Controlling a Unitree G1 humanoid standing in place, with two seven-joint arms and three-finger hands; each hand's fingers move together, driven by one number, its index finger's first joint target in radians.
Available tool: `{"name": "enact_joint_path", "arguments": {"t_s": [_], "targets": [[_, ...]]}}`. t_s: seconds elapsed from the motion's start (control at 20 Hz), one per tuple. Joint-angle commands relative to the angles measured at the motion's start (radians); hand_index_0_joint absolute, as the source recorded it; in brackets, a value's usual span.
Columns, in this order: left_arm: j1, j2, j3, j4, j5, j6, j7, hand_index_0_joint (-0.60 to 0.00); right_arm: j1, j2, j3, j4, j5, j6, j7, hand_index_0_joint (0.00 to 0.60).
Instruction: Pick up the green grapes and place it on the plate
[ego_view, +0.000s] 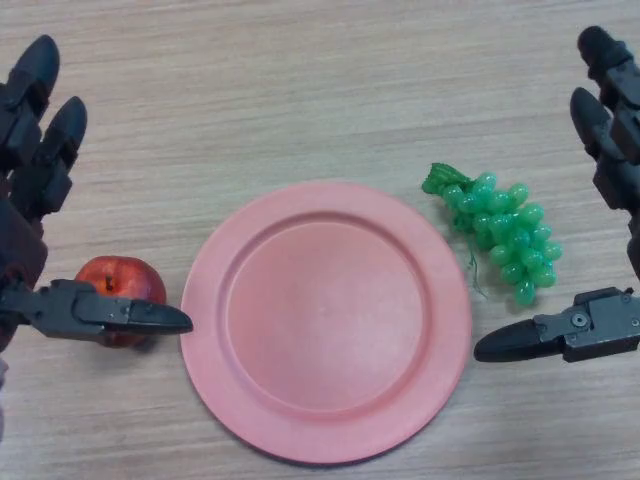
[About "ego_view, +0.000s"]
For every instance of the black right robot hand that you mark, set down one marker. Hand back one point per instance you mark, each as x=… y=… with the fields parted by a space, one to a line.
x=620 y=130

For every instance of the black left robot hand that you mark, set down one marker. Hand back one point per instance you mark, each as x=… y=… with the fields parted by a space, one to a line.
x=25 y=240

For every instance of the pink round plate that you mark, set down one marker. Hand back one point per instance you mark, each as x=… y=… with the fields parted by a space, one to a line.
x=325 y=320

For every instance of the red apple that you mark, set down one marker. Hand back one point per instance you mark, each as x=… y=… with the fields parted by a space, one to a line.
x=130 y=277

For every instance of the green grapes bunch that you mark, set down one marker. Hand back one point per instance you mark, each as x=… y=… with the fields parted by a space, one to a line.
x=505 y=225

